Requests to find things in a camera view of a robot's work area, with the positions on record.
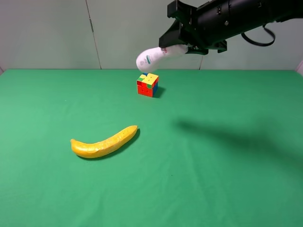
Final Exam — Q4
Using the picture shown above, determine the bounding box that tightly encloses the multicoloured puzzle cube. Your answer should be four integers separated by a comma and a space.
136, 73, 159, 97

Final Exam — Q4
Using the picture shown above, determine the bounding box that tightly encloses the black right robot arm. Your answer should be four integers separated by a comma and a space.
159, 0, 303, 55

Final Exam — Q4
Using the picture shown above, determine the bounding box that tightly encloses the yellow banana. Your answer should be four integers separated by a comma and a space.
71, 125, 138, 158

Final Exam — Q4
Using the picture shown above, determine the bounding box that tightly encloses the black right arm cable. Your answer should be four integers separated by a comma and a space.
241, 23, 276, 47

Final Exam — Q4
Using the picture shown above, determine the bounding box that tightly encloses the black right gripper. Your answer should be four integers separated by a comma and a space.
159, 0, 227, 55

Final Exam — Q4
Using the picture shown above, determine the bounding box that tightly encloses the white bottle with black brush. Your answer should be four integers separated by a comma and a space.
136, 44, 188, 73

